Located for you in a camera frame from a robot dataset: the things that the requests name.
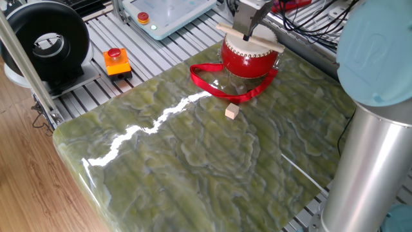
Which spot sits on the aluminium frame bracket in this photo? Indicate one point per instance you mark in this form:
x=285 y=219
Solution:
x=119 y=11

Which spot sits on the black keyboard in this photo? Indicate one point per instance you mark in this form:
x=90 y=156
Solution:
x=83 y=4

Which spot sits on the orange emergency stop box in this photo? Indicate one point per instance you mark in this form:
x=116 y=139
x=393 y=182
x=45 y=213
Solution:
x=117 y=66

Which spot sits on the white zip tie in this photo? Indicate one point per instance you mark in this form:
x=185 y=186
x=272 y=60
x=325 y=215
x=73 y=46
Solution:
x=302 y=171

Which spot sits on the aluminium frame post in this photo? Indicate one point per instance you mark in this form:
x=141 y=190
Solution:
x=22 y=61

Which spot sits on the red drum with white head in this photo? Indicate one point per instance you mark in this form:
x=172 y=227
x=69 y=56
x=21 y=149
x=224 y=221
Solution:
x=248 y=64

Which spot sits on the small wooden cube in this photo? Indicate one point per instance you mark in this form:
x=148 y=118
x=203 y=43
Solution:
x=231 y=111

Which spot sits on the grey Schunk gripper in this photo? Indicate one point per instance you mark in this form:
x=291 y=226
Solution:
x=249 y=19

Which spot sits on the black round blower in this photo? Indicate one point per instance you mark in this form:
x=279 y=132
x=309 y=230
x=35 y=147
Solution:
x=19 y=29

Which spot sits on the white teach pendant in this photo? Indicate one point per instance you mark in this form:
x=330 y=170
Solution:
x=167 y=13

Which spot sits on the silver blue UR5 robot arm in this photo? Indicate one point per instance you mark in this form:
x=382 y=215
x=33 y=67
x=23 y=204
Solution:
x=370 y=161

